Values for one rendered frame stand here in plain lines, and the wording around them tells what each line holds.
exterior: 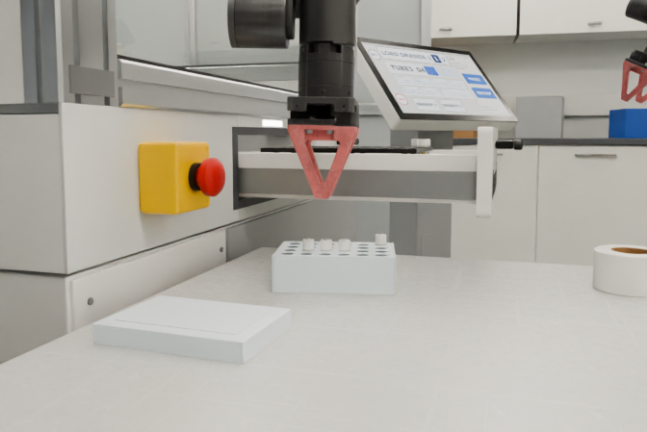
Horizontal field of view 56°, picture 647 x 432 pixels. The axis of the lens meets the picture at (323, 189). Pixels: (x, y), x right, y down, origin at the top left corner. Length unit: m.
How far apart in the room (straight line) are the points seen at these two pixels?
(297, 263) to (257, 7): 0.26
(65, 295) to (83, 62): 0.20
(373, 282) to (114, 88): 0.31
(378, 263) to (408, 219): 1.25
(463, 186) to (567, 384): 0.38
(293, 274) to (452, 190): 0.25
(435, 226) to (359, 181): 1.12
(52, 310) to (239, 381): 0.23
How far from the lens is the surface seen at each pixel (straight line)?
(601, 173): 3.82
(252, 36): 0.63
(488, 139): 0.75
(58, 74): 0.56
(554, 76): 4.50
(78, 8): 0.58
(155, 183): 0.63
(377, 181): 0.78
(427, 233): 1.87
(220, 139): 0.80
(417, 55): 1.91
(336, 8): 0.62
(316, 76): 0.61
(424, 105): 1.72
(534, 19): 4.17
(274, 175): 0.82
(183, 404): 0.39
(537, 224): 3.80
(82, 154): 0.57
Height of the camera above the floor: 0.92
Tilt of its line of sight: 5 degrees down
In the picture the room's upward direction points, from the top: straight up
